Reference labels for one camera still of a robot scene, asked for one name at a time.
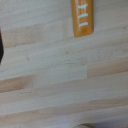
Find orange toast slice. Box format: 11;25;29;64
71;0;95;39

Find blue cup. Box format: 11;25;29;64
0;29;5;65

